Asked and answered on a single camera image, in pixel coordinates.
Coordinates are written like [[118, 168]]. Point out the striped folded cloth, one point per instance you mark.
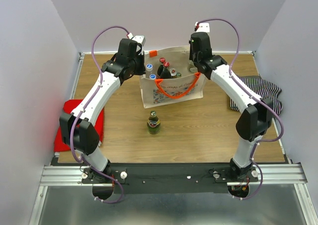
[[265, 89]]

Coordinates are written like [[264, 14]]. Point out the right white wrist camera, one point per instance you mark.
[[202, 27]]

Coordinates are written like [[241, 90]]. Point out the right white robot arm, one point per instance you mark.
[[256, 113]]

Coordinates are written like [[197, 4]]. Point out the clear glass soda bottle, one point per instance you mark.
[[193, 70]]

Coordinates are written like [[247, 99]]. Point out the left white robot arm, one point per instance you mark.
[[77, 127]]

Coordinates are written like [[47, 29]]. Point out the clear plastic water bottle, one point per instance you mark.
[[149, 70]]

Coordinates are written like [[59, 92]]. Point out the cola glass bottle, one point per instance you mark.
[[160, 68], [165, 74]]

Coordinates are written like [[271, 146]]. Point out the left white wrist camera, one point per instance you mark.
[[140, 39]]

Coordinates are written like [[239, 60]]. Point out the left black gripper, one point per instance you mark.
[[141, 70]]

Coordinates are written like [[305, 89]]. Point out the red bull energy can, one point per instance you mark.
[[173, 73]]

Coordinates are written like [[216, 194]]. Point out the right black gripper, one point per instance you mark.
[[191, 55]]

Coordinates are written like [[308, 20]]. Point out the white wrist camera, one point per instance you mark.
[[202, 27], [140, 39]]

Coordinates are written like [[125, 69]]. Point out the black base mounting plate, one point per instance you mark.
[[169, 178]]

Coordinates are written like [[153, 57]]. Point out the beige canvas tote bag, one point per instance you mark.
[[157, 92]]

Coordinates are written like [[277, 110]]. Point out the green beer bottle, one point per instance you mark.
[[153, 123]]

